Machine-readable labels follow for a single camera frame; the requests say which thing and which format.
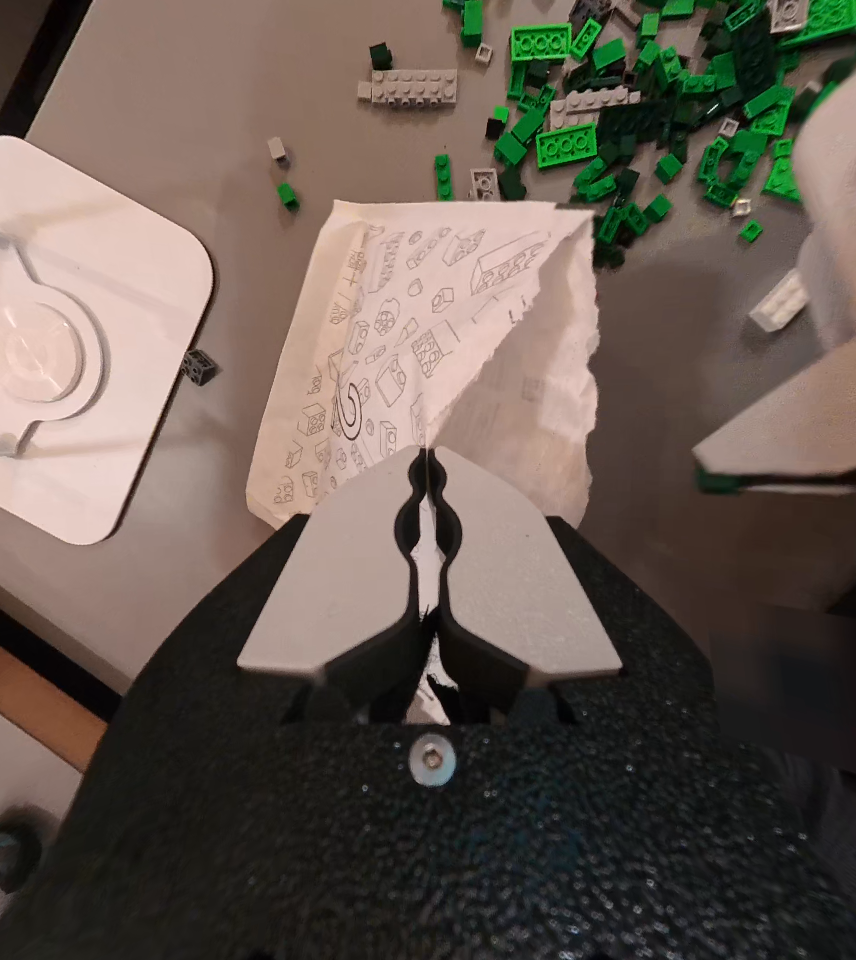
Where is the light grey long brick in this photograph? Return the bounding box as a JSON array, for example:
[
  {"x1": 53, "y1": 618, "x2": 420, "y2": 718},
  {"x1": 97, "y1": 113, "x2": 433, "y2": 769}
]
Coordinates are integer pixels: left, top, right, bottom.
[{"x1": 358, "y1": 69, "x2": 464, "y2": 110}]

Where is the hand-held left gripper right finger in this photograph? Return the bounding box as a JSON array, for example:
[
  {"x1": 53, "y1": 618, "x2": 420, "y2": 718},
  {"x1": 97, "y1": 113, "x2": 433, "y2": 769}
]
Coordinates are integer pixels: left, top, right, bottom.
[{"x1": 431, "y1": 447, "x2": 624, "y2": 690}]

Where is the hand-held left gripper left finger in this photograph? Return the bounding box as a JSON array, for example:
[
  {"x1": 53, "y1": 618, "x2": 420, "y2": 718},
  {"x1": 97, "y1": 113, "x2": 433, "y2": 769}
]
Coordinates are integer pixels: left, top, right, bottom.
[{"x1": 236, "y1": 447, "x2": 432, "y2": 687}]

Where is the white base book stand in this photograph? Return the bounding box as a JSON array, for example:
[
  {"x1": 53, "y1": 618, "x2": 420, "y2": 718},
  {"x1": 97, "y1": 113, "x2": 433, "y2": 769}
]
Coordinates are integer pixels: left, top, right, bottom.
[{"x1": 0, "y1": 135, "x2": 216, "y2": 546}]

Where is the white brick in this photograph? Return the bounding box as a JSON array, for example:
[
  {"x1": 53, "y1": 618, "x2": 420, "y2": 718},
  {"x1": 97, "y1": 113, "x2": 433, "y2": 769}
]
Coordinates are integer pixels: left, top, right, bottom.
[{"x1": 749, "y1": 268, "x2": 811, "y2": 333}]

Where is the white printed paper bag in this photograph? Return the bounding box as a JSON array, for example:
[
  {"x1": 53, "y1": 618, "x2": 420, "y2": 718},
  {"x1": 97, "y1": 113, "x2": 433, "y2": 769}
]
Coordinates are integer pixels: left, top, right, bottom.
[{"x1": 246, "y1": 198, "x2": 600, "y2": 710}]

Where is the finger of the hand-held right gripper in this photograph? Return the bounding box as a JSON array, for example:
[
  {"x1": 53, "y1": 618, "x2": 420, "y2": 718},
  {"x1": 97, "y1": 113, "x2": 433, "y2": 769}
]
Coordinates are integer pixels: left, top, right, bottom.
[
  {"x1": 692, "y1": 318, "x2": 856, "y2": 477},
  {"x1": 743, "y1": 461, "x2": 856, "y2": 498}
]

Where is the pile of mixed toy bricks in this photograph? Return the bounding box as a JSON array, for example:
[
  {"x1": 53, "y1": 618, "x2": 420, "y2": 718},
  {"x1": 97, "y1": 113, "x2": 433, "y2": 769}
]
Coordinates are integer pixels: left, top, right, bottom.
[{"x1": 435, "y1": 0, "x2": 856, "y2": 271}]

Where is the dark cloth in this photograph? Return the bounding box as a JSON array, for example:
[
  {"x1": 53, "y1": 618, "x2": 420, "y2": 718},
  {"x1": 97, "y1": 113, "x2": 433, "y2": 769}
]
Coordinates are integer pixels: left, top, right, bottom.
[{"x1": 705, "y1": 525, "x2": 856, "y2": 960}]

